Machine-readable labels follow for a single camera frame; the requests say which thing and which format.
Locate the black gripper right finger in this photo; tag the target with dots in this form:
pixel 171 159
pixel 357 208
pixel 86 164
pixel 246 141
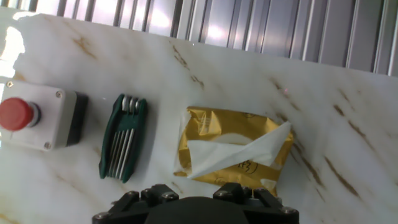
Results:
pixel 264 202

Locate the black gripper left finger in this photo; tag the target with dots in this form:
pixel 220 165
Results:
pixel 130 202

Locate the white paper napkin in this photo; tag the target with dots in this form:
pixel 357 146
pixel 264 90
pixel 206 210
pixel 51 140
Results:
pixel 224 155

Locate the gold tissue pack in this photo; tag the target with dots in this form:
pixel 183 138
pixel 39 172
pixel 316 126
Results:
pixel 217 121

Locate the green folding hex key set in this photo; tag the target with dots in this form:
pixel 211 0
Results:
pixel 124 124

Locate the grey box with red button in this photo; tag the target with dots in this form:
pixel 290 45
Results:
pixel 53 124

